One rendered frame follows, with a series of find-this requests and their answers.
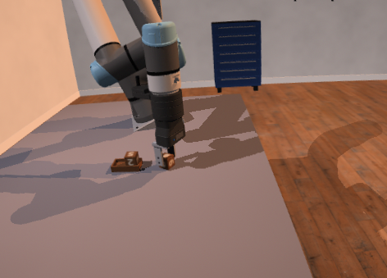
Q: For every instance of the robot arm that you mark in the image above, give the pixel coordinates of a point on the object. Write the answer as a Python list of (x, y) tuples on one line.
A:
[(114, 63)]

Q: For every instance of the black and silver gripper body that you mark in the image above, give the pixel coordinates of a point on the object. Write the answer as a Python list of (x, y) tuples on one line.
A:
[(167, 106)]

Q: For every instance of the brown wooden tray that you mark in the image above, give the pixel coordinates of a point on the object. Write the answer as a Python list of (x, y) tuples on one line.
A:
[(119, 166)]

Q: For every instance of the brown wooden number cube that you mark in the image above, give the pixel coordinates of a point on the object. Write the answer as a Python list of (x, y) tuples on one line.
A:
[(131, 158), (169, 161)]

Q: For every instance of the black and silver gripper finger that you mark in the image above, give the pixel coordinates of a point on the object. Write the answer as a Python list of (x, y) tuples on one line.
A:
[(158, 154), (171, 150)]

